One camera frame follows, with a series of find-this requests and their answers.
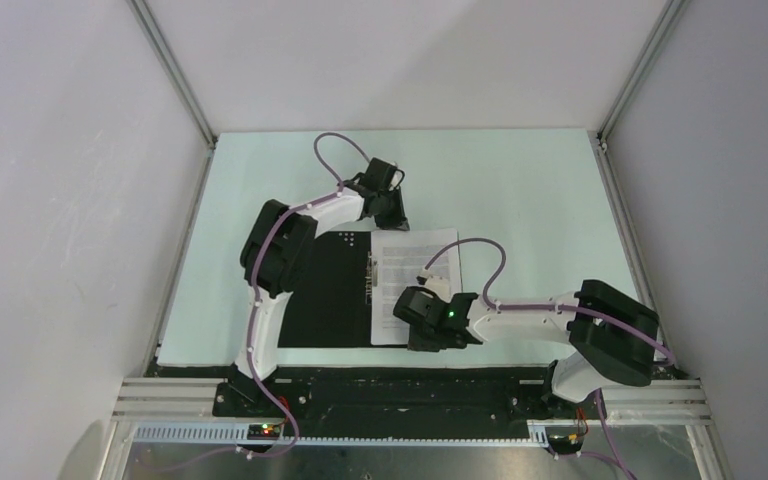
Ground printed paper sheet top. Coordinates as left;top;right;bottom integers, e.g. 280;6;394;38
370;228;458;346

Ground red folder black inside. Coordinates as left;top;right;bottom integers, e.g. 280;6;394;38
278;231;407;349

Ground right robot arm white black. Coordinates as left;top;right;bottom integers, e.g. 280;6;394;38
392;276;660;418

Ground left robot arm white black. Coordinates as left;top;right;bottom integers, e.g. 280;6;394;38
235;158;409;417

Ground metal folder clip mechanism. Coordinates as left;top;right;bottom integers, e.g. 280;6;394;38
364;252;378;306

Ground left circuit board with leds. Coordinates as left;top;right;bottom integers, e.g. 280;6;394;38
246;423;283;441

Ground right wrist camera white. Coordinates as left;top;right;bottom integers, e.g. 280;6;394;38
417;268;453;302

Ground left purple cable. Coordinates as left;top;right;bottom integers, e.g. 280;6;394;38
246;132;371;462

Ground grey slotted cable duct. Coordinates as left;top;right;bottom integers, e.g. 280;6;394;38
132;422;548;448

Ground right circuit board with wires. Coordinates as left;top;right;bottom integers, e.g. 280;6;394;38
546;433;587;457

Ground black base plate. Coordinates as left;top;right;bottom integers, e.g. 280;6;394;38
152;362;677;441

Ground left aluminium frame post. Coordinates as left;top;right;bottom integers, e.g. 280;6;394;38
126;0;218;149

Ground aluminium frame post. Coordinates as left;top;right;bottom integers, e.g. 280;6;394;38
126;0;218;149
596;0;691;152

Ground right aluminium frame post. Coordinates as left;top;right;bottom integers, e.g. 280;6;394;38
596;0;691;152

